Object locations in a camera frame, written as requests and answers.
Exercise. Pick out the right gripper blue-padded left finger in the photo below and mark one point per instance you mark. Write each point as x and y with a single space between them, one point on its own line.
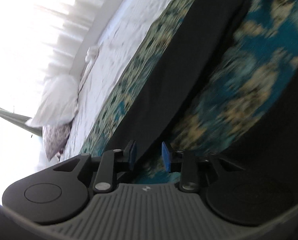
130 153

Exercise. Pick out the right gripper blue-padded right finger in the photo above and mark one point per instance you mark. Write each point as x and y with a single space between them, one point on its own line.
170 158

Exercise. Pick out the black pants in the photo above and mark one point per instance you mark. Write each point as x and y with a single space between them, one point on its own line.
227 85

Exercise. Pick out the purple floral pillow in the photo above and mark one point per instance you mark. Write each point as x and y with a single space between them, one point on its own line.
54 139

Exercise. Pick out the plain white pillow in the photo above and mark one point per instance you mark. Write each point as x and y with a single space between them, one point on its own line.
59 102

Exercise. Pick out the small white crumpled cloth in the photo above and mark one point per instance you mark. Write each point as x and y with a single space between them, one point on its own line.
92 54

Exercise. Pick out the green curtain left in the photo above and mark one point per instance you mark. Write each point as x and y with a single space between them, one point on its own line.
20 121

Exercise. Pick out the white bed sheet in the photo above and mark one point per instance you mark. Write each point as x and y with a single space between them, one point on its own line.
117 45

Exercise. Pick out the teal paisley bedspread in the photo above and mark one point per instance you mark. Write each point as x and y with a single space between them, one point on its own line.
130 85

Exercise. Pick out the white sheer curtain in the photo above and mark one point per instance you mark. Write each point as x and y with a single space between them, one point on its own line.
77 21

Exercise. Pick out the wooden bed frame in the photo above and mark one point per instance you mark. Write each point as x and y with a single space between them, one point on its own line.
102 17

